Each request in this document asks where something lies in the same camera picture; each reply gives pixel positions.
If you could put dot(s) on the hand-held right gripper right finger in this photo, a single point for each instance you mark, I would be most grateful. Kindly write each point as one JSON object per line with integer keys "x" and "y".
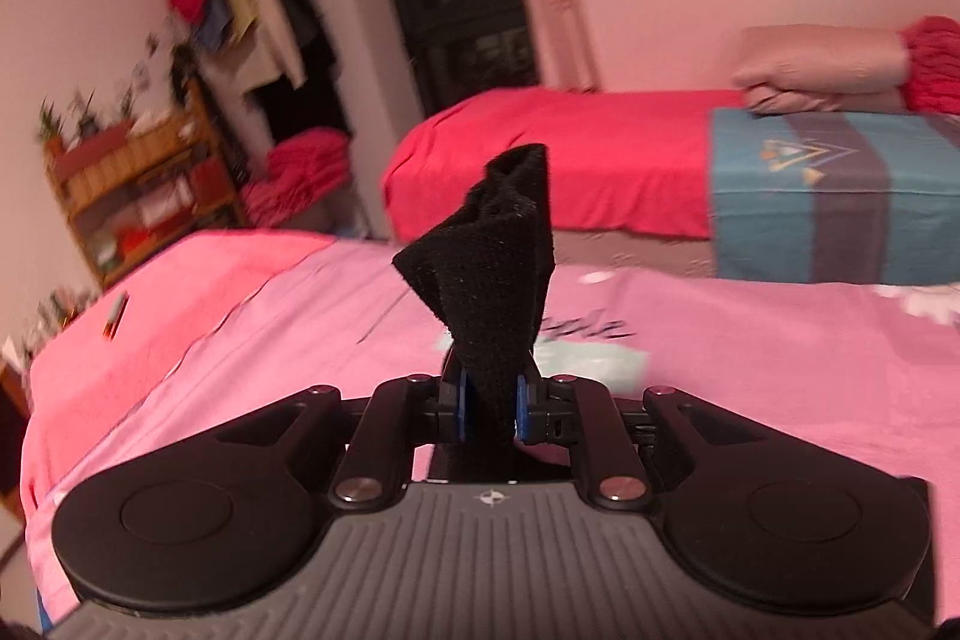
{"x": 525, "y": 411}

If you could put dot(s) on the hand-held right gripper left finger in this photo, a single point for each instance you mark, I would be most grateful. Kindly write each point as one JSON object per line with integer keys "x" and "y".
{"x": 459, "y": 407}

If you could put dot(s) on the black pants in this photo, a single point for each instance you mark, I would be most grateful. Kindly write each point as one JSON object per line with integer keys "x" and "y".
{"x": 495, "y": 280}

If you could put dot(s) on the pink printed bed sheet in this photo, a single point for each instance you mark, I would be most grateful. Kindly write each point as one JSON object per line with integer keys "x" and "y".
{"x": 750, "y": 347}

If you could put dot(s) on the bed with red sheet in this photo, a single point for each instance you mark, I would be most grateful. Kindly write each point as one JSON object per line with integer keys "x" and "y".
{"x": 570, "y": 160}

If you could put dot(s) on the pile of red cloth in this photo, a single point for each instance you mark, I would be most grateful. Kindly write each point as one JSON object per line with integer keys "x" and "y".
{"x": 300, "y": 175}

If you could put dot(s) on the coral bed sheet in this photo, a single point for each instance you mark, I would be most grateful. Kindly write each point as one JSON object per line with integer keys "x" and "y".
{"x": 150, "y": 325}

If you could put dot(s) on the teal grey striped blanket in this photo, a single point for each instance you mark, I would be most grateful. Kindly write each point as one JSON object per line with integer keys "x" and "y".
{"x": 780, "y": 212}

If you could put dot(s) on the small red black object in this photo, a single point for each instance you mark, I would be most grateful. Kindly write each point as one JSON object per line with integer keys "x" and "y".
{"x": 115, "y": 315}

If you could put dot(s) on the wooden shelf unit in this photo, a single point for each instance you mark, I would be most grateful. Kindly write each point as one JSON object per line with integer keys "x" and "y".
{"x": 135, "y": 183}

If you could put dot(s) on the hanging clothes on rack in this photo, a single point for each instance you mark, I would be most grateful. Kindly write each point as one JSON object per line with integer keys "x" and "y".
{"x": 285, "y": 33}

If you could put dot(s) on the folded pale pink quilt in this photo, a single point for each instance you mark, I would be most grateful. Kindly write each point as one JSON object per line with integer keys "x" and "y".
{"x": 817, "y": 63}

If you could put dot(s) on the green potted plant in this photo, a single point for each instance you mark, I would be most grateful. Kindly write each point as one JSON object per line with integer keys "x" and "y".
{"x": 64, "y": 119}

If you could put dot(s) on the red knit blanket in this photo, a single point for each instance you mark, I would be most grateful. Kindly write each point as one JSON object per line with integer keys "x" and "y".
{"x": 934, "y": 63}

